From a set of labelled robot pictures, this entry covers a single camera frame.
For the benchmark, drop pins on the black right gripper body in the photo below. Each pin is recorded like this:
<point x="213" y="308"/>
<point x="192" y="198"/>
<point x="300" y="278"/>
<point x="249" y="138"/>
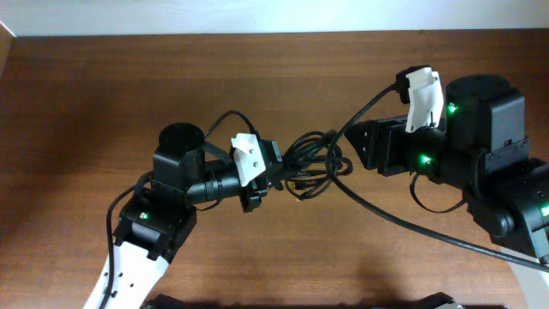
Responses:
<point x="387" y="146"/>

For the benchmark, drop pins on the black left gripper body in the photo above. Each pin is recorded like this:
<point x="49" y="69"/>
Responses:
<point x="250" y="192"/>

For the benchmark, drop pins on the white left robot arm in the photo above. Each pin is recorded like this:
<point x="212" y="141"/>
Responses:
<point x="162" y="210"/>

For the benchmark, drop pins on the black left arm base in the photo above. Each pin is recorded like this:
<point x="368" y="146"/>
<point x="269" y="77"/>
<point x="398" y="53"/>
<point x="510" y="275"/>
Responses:
<point x="163" y="301"/>

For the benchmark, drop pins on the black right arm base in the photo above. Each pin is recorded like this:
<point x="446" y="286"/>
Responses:
<point x="439" y="300"/>

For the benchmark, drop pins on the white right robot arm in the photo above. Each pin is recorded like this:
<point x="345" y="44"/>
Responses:
<point x="470" y="134"/>

